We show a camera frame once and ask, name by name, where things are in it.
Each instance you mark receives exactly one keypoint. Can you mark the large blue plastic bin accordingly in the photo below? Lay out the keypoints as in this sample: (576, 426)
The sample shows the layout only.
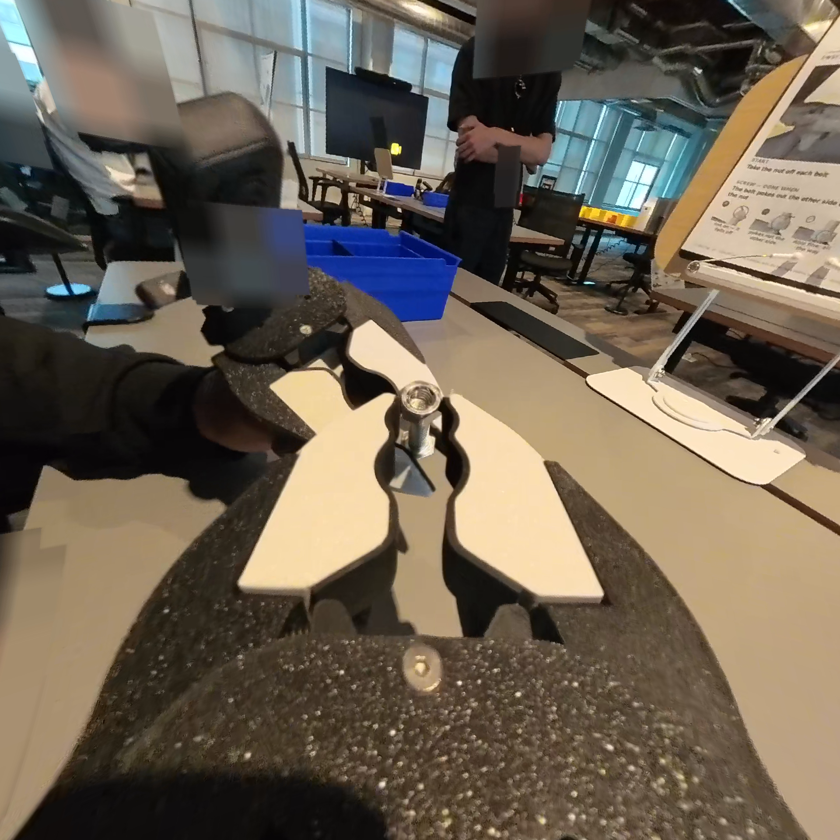
(380, 269)

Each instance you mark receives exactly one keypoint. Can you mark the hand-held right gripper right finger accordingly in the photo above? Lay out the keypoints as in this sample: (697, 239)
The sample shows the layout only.
(518, 518)

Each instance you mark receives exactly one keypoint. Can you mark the black phone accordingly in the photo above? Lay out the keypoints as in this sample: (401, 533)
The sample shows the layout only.
(157, 290)

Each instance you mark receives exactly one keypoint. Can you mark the large black monitor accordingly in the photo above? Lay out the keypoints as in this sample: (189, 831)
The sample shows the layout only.
(374, 118)

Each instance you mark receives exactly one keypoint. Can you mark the white storage box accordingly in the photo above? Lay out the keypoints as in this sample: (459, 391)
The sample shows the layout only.
(659, 213)

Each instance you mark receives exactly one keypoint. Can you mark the wooden office desk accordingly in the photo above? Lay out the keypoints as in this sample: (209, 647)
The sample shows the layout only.
(420, 210)

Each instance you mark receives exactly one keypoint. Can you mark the silver hex nut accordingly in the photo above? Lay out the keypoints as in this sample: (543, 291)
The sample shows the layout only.
(417, 396)

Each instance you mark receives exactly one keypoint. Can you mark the round black table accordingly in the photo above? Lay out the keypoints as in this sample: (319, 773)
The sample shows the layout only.
(26, 236)

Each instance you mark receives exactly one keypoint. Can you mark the person's left hand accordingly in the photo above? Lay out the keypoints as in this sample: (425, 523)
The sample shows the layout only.
(229, 420)

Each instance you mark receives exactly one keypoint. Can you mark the row of yellow bins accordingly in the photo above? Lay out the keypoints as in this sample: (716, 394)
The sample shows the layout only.
(610, 218)

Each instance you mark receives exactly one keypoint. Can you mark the instruction poster board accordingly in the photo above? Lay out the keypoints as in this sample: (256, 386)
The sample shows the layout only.
(787, 164)

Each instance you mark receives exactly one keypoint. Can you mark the black office chair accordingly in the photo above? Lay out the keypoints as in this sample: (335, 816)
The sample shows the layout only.
(544, 229)
(631, 275)
(315, 184)

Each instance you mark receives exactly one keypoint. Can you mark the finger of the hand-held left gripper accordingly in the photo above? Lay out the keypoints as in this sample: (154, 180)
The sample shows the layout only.
(387, 354)
(308, 397)

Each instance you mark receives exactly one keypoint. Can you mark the small blue bin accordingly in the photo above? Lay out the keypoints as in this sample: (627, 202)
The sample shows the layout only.
(396, 188)
(436, 198)

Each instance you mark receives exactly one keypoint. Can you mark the person's left forearm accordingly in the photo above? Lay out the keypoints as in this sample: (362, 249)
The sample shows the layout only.
(85, 407)

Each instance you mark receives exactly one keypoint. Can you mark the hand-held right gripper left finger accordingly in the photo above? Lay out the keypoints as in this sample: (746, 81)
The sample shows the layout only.
(328, 512)

